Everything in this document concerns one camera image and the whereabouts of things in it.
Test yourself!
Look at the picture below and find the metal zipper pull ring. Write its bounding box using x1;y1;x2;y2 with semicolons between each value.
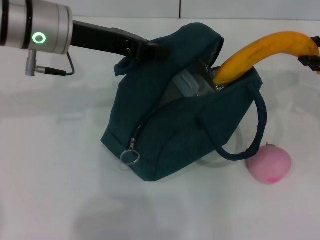
119;137;141;166

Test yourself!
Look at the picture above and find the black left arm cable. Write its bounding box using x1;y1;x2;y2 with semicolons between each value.
37;51;76;76

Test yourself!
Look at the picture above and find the clear blue-rimmed food container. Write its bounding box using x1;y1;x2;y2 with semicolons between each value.
162;68;216;106

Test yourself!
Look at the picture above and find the yellow banana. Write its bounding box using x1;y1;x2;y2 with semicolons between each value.
214;31;320;87

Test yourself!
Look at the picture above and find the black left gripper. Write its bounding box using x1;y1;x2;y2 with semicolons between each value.
69;20;169;61

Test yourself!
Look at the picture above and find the dark blue insulated bag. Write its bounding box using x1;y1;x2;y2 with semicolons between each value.
100;22;268;182

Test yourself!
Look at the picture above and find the pink peach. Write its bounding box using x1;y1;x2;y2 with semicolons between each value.
247;142;292;186

